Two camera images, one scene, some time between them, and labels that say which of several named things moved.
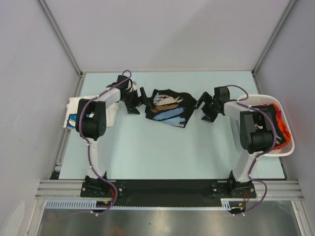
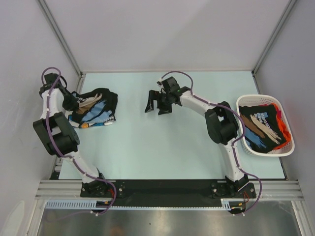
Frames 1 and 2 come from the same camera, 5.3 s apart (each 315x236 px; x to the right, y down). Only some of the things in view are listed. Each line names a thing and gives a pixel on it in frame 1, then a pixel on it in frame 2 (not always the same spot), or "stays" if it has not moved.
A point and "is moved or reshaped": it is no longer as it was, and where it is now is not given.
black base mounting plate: (169, 193) stays
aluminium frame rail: (276, 189) stays
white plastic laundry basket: (253, 100) stays
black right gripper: (206, 98) → (154, 95)
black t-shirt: (171, 106) is moved or reshaped
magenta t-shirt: (279, 113) stays
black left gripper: (131, 108) → (73, 105)
